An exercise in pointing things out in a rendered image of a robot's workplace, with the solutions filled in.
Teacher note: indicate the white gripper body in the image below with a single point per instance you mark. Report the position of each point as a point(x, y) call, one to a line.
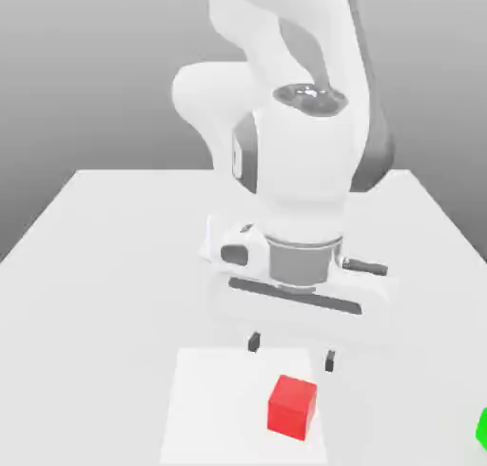
point(296, 296)

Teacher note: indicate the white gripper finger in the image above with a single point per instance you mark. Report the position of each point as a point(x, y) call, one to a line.
point(253, 341)
point(329, 361)

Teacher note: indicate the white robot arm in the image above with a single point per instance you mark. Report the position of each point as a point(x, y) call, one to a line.
point(304, 161)

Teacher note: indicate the small red cube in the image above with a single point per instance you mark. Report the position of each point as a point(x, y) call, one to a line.
point(291, 409)

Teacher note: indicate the small green cube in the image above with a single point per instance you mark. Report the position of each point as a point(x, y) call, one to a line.
point(483, 430)

